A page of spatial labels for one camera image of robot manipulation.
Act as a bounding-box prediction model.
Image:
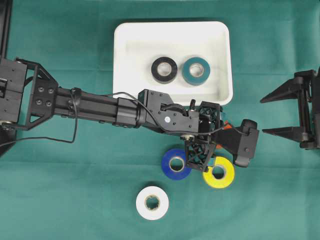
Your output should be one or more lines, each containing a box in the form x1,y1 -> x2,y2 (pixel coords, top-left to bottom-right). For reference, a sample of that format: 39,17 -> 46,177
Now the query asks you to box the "red tape roll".
216,121 -> 232,149

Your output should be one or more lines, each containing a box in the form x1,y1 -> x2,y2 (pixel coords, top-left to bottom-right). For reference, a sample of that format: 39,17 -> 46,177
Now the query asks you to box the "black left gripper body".
183,101 -> 223,145

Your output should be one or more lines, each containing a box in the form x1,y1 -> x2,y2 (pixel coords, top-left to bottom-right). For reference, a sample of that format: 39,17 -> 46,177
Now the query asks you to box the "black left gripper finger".
199,101 -> 222,125
184,142 -> 217,172

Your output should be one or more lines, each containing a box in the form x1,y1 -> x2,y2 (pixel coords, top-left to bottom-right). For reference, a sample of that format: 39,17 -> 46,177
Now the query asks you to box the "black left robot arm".
0,58 -> 223,172

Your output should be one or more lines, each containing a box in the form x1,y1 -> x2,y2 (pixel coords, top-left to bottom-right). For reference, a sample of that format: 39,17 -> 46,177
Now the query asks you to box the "green tape roll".
182,57 -> 211,86

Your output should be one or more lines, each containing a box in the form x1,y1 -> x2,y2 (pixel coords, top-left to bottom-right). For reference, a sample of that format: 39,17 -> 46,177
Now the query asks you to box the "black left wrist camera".
216,119 -> 259,168

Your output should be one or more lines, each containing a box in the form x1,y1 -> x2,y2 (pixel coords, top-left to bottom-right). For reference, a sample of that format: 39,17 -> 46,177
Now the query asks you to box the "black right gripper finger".
262,126 -> 304,143
260,78 -> 300,103

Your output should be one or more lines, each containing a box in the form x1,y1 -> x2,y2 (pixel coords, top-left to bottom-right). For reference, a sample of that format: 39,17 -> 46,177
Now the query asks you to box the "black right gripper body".
294,70 -> 320,150

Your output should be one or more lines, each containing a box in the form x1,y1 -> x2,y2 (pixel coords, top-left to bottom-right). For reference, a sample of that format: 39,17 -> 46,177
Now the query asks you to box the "white plastic tray case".
112,21 -> 233,106

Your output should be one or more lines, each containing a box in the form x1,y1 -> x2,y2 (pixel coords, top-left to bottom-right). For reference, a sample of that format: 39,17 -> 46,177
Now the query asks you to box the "black left camera cable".
0,88 -> 251,148

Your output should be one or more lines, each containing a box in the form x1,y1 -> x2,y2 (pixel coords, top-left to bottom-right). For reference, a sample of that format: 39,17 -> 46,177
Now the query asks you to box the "blue tape roll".
161,148 -> 192,181

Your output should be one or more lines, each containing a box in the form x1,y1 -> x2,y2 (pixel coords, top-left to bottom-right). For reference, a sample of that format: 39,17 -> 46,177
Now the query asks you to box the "black frame rail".
0,0 -> 13,58

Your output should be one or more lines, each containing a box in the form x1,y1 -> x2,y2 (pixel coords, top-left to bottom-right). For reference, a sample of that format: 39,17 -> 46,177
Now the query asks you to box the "yellow tape roll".
202,156 -> 236,189

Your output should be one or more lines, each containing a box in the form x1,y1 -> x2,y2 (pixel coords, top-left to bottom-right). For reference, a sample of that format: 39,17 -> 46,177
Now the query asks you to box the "black tape roll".
151,56 -> 178,84

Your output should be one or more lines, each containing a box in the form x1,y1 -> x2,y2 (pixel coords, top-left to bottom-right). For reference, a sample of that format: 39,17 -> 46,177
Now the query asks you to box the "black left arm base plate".
0,126 -> 17,156

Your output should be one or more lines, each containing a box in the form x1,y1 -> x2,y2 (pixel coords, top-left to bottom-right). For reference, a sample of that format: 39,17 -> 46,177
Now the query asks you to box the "white tape roll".
136,186 -> 169,221

